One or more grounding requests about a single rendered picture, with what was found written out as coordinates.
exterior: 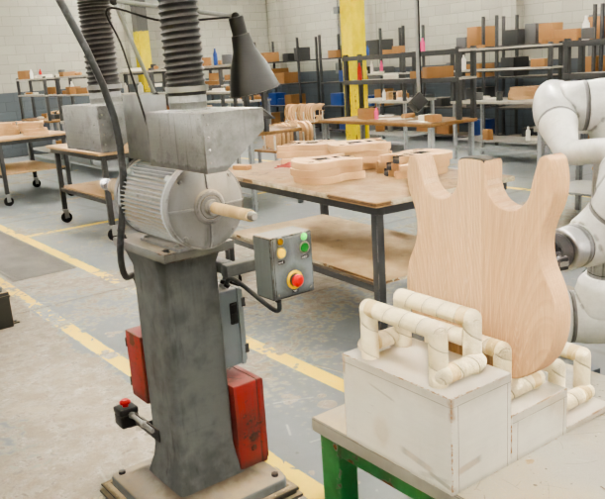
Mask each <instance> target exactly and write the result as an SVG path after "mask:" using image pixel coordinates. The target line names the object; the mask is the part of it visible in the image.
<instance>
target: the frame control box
mask: <svg viewBox="0 0 605 499"><path fill-rule="evenodd" d="M302 232H306V233H307V239H306V241H301V240H300V234H301V233H302ZM279 237H282V238H283V239H284V244H283V246H281V247H278V246H277V244H276V240H277V238H279ZM252 240H253V252H254V264H255V276H256V288H257V294H256V293H255V292H254V291H253V290H252V289H250V288H249V287H248V286H247V285H245V284H244V283H243V282H241V281H240V280H239V279H238V278H236V277H234V276H232V277H228V278H226V279H225V283H224V285H223V286H222V288H221V289H229V288H230V286H231V285H230V283H229V282H230V281H233V282H235V283H237V284H238V285H240V286H241V287H242V288H243V289H245V290H246V291H247V292H248V293H249V294H250V295H251V296H252V297H254V298H255V299H256V300H257V301H258V302H260V303H261V304H262V305H263V306H265V307H266V308H267V309H269V310H270V311H272V312H274V313H279V312H281V310H282V303H281V301H282V299H284V298H288V297H291V296H295V295H298V294H301V293H305V292H308V291H312V290H314V275H313V259H312V244H311V231H310V230H307V229H303V228H298V227H294V226H291V227H286V228H282V229H277V230H273V231H269V232H264V233H260V234H255V235H253V236H252ZM303 243H307V244H308V245H309V248H308V250H307V251H305V252H303V251H302V250H301V246H302V244H303ZM279 249H285V256H284V257H283V258H280V257H278V255H277V252H278V250H279ZM296 274H301V275H302V276H303V277H304V282H303V284H302V286H300V287H296V286H294V285H293V283H292V278H293V277H294V276H295V275H296ZM260 296H261V297H263V298H266V299H269V300H272V301H275V302H276V303H277V308H275V307H273V306H272V305H270V304H269V303H268V302H266V301H265V300H264V299H263V298H261V297H260Z"/></svg>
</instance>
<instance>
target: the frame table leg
mask: <svg viewBox="0 0 605 499"><path fill-rule="evenodd" d="M321 450H322V463H323V480H324V496H325V499H358V482H357V466H355V465H353V464H352V463H350V462H348V461H346V460H345V459H343V458H339V457H338V446H337V444H336V443H334V442H332V441H331V440H329V439H327V438H325V437H324V436H322V435H321Z"/></svg>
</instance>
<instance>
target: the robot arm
mask: <svg viewBox="0 0 605 499"><path fill-rule="evenodd" d="M533 117H534V122H535V125H536V127H537V128H538V130H539V132H540V135H541V136H542V138H543V139H544V140H545V142H546V143H547V145H548V146H549V148H550V149H551V151H552V153H559V152H561V153H563V154H565V156H566V157H567V161H568V165H585V164H593V175H592V192H591V201H590V202H589V203H588V204H587V206H586V207H585V208H584V209H583V210H582V211H581V212H580V213H579V214H578V215H577V216H576V217H575V218H574V219H572V220H571V222H570V224H569V225H567V226H564V227H561V228H558V229H556V230H555V256H556V260H557V264H558V267H559V270H560V271H564V272H567V271H571V270H574V269H577V268H580V267H583V266H584V267H587V269H586V270H585V271H584V272H583V273H582V274H581V275H580V276H579V277H578V279H577V283H576V285H575V288H574V290H567V292H568V297H569V302H570V329H569V334H568V338H567V342H568V343H581V344H605V78H597V79H592V80H581V81H563V80H557V79H553V80H548V81H546V82H544V83H543V84H541V85H540V87H539V88H538V89H537V91H536V93H535V96H534V101H533ZM578 131H587V132H588V135H589V139H588V140H579V139H578Z"/></svg>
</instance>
